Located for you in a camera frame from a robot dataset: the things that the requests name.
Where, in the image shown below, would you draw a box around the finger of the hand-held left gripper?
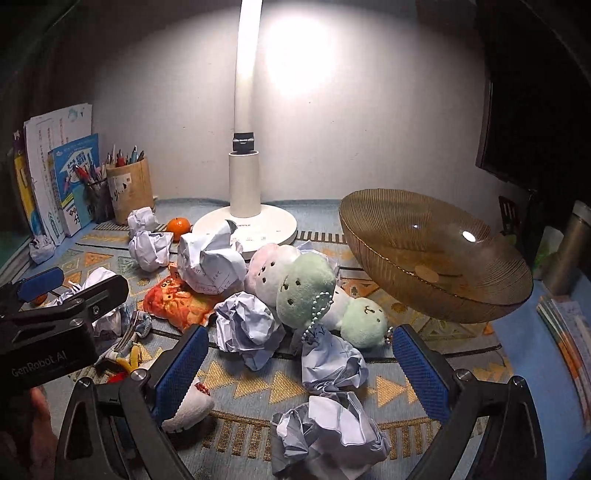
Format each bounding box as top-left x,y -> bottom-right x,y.
0,267 -> 65,319
28,275 -> 130,322

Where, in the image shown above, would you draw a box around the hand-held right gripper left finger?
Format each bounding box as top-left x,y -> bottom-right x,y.
53,323 -> 211,480

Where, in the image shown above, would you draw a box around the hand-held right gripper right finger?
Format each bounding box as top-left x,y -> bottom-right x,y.
392,323 -> 555,480

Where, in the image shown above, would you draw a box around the white plush toy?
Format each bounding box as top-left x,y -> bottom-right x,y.
159,381 -> 215,433

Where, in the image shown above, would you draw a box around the amber ribbed glass bowl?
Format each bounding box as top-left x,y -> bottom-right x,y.
338,188 -> 535,325

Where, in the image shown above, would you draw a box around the person's left hand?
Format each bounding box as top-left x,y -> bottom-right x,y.
25,387 -> 60,464

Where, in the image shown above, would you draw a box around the blue plaid bow hair clip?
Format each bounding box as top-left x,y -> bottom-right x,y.
117,310 -> 153,342

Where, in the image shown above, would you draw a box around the yellow and red small toy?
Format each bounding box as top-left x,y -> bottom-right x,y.
95,344 -> 144,384

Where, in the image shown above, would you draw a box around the orange plush snack bag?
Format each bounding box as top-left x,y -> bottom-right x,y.
142,272 -> 222,332

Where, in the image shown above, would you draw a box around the small pastel dango plush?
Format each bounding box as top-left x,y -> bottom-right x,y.
330,286 -> 395,349

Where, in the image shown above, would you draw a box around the blue patterned table mat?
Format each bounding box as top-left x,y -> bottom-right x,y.
0,198 -> 591,480

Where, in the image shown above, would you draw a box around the black mesh pen holder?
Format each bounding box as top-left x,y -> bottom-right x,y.
83,179 -> 115,223

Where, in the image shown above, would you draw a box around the yellow book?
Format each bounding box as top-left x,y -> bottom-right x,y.
11,129 -> 47,236

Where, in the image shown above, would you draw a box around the wooden pen holder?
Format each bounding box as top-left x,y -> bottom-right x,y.
106,158 -> 154,226

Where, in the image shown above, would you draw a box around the bunch of pens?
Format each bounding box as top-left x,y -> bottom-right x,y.
74,164 -> 108,185
104,145 -> 146,168

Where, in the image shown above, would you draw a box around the blue book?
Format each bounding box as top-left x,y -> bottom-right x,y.
47,134 -> 100,237

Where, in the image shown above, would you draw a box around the large pastel dango plush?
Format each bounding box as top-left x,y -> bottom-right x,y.
244,244 -> 338,329

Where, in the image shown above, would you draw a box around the white paper sheets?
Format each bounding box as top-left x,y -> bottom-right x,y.
24,102 -> 93,241

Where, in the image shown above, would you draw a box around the white desk lamp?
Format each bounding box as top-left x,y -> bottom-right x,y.
191,0 -> 298,245

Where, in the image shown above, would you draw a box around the small black stand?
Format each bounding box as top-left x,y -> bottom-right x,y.
498,196 -> 520,236

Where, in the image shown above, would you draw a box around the green and white packet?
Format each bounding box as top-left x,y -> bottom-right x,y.
531,225 -> 565,280

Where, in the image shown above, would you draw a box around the steel thermos flask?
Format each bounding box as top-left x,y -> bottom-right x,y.
545,199 -> 591,296

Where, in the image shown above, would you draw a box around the dark monitor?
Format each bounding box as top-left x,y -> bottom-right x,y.
475,0 -> 591,195

